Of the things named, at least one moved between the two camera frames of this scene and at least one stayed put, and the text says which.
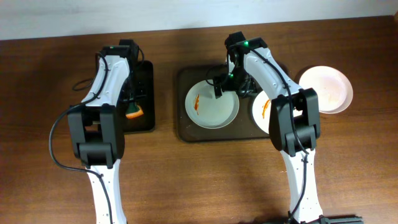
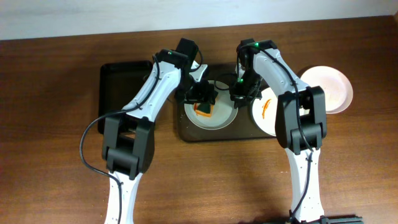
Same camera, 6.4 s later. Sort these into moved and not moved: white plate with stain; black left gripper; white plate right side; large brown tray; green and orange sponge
Moved: green and orange sponge; black left gripper
Not moved: white plate with stain; white plate right side; large brown tray
